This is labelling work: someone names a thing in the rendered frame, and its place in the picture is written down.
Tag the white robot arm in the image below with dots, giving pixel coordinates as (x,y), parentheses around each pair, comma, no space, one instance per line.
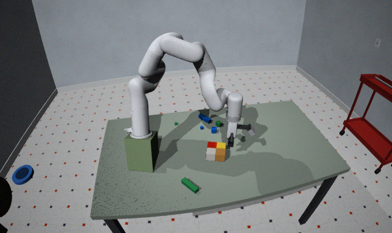
(174,45)

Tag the red cube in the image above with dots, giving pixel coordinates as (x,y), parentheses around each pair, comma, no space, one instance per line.
(212,144)

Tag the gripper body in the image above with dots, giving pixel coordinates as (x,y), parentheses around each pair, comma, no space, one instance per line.
(232,128)

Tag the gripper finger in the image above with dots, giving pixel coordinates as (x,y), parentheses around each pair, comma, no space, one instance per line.
(230,142)

